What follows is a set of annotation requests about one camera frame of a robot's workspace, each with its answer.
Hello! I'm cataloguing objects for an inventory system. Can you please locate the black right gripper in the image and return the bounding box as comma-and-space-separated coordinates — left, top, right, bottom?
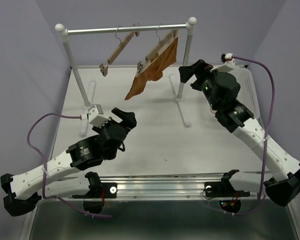
179, 59, 226, 111

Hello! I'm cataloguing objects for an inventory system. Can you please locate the brown boxer underwear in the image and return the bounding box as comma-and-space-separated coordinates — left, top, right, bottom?
124, 37, 179, 101

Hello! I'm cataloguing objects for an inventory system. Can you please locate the wooden clip hanger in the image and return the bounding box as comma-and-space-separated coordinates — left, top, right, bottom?
135, 29, 178, 77
99, 26, 140, 77

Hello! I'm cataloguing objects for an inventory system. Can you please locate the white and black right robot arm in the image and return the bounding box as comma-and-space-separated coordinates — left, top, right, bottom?
178, 59, 300, 207

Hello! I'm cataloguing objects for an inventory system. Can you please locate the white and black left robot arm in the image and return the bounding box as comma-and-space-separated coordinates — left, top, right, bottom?
0, 104, 137, 217

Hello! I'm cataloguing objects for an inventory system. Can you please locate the white metal clothes rack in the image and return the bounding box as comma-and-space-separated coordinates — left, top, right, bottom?
54, 16, 198, 137

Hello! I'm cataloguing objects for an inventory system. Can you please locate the white plastic basket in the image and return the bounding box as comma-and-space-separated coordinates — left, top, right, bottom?
232, 67, 260, 119

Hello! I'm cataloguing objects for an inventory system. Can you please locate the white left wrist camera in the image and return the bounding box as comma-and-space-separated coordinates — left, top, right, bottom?
87, 104, 111, 128

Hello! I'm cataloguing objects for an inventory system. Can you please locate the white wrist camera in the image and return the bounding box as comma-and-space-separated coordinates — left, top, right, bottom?
87, 104, 111, 128
210, 53, 236, 73

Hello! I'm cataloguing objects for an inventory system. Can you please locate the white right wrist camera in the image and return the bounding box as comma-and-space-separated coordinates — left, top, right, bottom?
210, 53, 236, 73

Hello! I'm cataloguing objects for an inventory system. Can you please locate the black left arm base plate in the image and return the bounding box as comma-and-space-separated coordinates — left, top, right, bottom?
72, 182, 118, 199

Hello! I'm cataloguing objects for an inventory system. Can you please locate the aluminium mounting rail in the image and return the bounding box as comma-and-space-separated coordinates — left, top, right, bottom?
32, 174, 296, 202

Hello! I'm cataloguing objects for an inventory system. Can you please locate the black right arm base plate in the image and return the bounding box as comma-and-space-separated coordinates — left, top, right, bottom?
204, 181, 251, 198

